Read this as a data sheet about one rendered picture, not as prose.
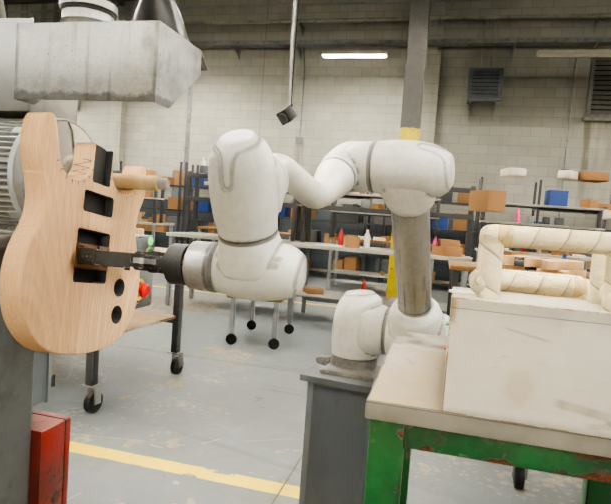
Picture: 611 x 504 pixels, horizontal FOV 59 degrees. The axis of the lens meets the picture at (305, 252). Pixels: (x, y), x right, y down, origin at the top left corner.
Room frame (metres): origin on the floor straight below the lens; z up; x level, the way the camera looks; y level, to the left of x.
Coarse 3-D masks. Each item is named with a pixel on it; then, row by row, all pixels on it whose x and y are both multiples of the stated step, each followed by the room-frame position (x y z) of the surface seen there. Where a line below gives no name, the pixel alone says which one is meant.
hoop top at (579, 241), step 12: (492, 228) 0.78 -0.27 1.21; (504, 228) 0.78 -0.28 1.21; (516, 228) 0.78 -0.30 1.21; (528, 228) 0.77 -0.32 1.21; (540, 228) 0.77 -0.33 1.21; (552, 228) 0.77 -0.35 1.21; (504, 240) 0.78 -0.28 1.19; (516, 240) 0.77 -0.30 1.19; (528, 240) 0.77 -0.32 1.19; (540, 240) 0.76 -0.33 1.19; (552, 240) 0.76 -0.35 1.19; (564, 240) 0.76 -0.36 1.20; (576, 240) 0.75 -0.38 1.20; (588, 240) 0.75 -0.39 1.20; (600, 240) 0.74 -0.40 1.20; (576, 252) 0.76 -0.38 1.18; (588, 252) 0.76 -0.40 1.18; (600, 252) 0.75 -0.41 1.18
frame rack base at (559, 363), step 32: (480, 320) 0.77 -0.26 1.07; (512, 320) 0.76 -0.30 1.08; (544, 320) 0.75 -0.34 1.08; (576, 320) 0.74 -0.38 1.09; (608, 320) 0.73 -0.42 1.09; (448, 352) 0.78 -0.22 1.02; (480, 352) 0.77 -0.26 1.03; (512, 352) 0.76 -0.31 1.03; (544, 352) 0.75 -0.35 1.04; (576, 352) 0.74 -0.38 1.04; (608, 352) 0.73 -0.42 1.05; (448, 384) 0.78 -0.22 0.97; (480, 384) 0.77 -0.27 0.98; (512, 384) 0.76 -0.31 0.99; (544, 384) 0.75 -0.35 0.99; (576, 384) 0.74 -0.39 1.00; (608, 384) 0.73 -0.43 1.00; (480, 416) 0.77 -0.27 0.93; (512, 416) 0.76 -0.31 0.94; (544, 416) 0.75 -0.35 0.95; (576, 416) 0.74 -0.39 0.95; (608, 416) 0.73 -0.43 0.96
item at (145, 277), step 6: (138, 234) 1.51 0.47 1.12; (138, 240) 1.44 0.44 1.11; (144, 240) 1.46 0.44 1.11; (138, 246) 1.44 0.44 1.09; (144, 246) 1.47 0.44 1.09; (150, 246) 1.50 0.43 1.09; (144, 276) 1.47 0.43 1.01; (150, 276) 1.50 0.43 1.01; (144, 282) 1.47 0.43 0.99; (150, 282) 1.51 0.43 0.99; (150, 288) 1.51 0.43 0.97; (138, 294) 1.45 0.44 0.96; (150, 294) 1.51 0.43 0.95; (138, 300) 1.45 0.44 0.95; (144, 300) 1.48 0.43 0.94; (150, 300) 1.51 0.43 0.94; (138, 306) 1.46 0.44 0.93; (144, 306) 1.50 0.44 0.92
